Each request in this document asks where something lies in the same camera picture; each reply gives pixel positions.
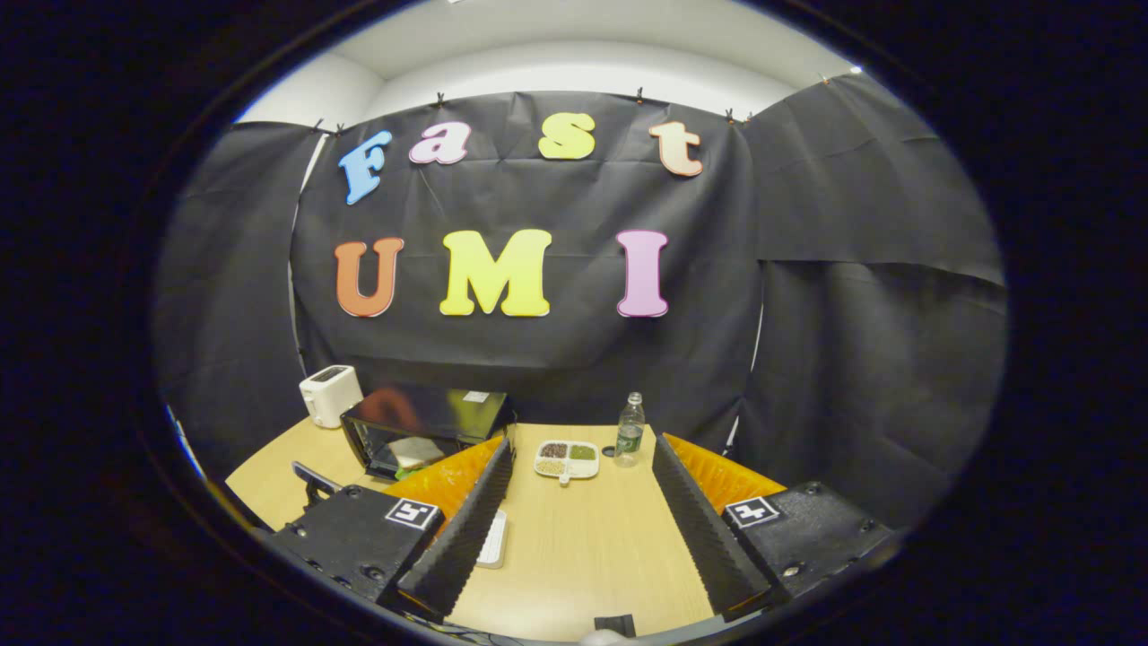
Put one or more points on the clear plastic water bottle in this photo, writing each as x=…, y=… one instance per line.
x=630, y=435

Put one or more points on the black electric oven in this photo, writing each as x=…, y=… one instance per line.
x=430, y=413

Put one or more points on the white divided dish with beans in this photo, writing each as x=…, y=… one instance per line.
x=567, y=459

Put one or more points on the black backdrop cloth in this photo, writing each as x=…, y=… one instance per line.
x=556, y=350

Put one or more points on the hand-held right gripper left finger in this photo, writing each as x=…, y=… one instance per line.
x=462, y=538

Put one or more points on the bread with green lettuce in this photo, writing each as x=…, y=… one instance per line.
x=426, y=451

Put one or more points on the white flat rectangular object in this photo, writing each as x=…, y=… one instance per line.
x=495, y=538

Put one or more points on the white toaster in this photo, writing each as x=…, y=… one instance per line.
x=330, y=395

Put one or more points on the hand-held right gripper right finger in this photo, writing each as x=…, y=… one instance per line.
x=704, y=529

